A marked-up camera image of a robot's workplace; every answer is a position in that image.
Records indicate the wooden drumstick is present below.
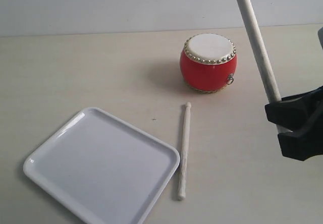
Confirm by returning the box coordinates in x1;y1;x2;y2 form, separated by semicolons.
232;0;293;134
177;102;192;200

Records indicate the red small drum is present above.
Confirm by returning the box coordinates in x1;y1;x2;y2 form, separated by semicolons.
179;33;237;93

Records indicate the white plastic tray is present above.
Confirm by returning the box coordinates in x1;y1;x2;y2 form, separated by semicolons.
23;107;180;223

